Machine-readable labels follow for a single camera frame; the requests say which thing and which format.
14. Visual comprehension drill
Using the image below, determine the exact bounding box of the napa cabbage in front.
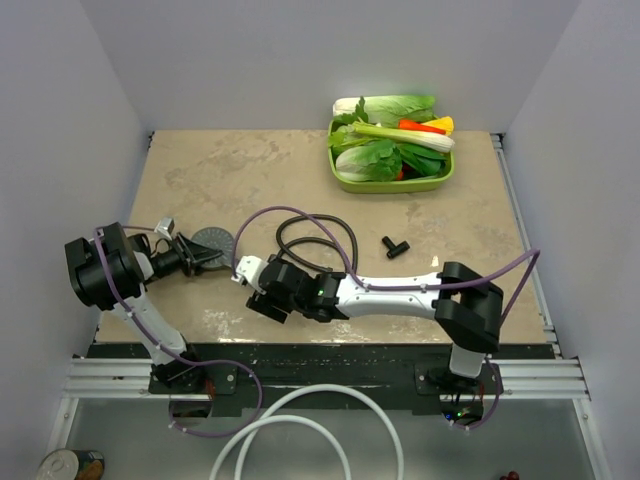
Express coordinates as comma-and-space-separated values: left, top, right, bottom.
335, 139, 402, 182

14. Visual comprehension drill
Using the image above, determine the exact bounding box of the black mounting base plate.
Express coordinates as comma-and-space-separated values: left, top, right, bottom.
86, 343, 554, 417

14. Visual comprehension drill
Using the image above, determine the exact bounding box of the dark green leafy vegetable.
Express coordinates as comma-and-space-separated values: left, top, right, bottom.
396, 143, 446, 177

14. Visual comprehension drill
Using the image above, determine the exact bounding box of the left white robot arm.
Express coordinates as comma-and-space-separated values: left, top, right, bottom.
64, 218, 226, 395

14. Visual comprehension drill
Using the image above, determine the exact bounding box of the tin can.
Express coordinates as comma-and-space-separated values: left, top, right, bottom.
36, 449, 105, 480

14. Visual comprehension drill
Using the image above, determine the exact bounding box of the green celery stalk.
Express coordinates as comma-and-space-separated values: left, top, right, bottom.
352, 122, 455, 153

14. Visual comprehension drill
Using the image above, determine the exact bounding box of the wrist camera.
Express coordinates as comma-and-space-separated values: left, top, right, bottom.
153, 217, 175, 240
231, 255, 268, 291

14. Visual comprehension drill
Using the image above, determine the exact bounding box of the napa cabbage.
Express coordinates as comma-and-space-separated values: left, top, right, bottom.
332, 95, 436, 127
335, 139, 402, 182

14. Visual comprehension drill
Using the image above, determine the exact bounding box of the black T-shaped fitting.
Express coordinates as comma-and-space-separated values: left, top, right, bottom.
381, 236, 410, 259

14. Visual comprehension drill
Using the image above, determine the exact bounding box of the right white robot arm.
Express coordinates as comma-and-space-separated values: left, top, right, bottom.
232, 256, 503, 393

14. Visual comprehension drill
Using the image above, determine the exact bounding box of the white hose loop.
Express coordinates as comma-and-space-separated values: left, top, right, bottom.
208, 383, 405, 480

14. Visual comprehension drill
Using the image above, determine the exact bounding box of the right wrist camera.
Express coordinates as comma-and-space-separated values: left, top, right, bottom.
231, 255, 268, 291

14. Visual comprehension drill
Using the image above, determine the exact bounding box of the orange carrot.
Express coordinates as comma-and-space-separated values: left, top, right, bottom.
398, 119, 447, 135

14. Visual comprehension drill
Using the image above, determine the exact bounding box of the grey shower head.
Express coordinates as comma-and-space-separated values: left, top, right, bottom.
191, 227, 234, 269

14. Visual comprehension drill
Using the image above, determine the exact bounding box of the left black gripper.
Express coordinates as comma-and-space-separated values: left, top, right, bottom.
154, 231, 222, 277

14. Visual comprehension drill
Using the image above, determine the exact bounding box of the napa cabbage at back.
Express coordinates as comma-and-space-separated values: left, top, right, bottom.
332, 95, 436, 127

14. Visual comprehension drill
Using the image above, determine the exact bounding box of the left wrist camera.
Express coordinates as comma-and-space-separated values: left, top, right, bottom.
153, 217, 175, 240

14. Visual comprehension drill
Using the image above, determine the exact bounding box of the green vegetable tray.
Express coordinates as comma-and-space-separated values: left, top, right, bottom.
327, 119, 454, 194

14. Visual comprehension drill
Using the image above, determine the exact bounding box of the yellow pepper piece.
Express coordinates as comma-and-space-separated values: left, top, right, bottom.
423, 116, 455, 136

